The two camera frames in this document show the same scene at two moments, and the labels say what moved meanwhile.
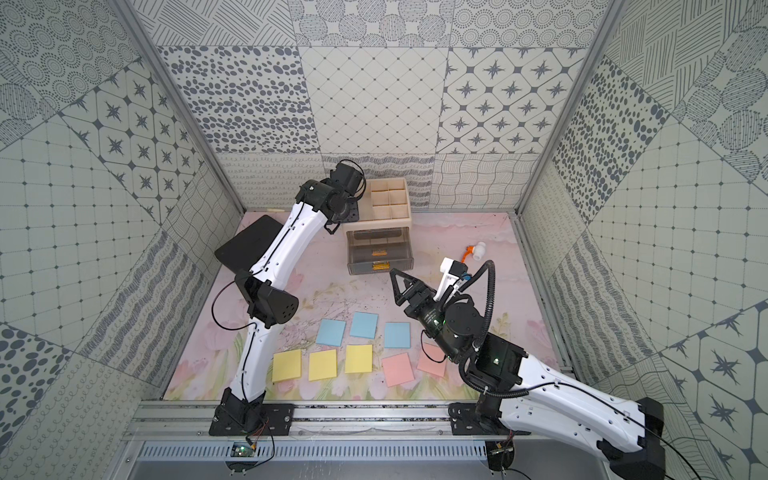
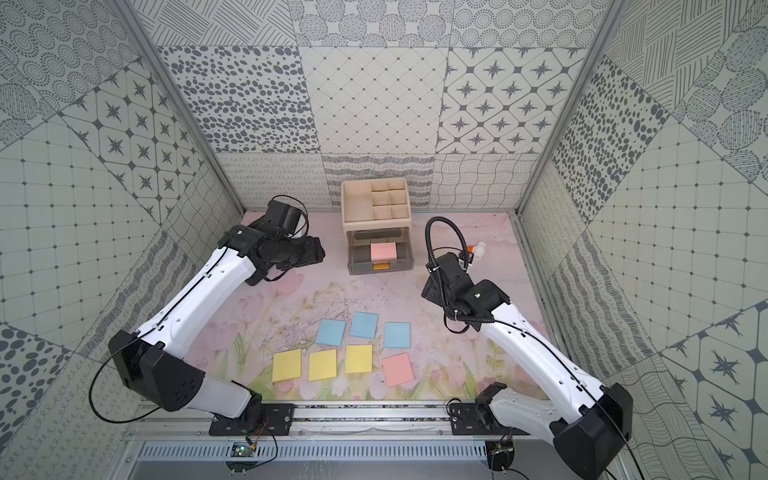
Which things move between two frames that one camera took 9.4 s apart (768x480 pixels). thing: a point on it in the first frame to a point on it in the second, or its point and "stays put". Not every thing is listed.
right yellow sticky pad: (359, 358) stays put
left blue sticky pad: (331, 332) stays put
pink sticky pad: (398, 369) stays put
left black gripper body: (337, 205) to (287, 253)
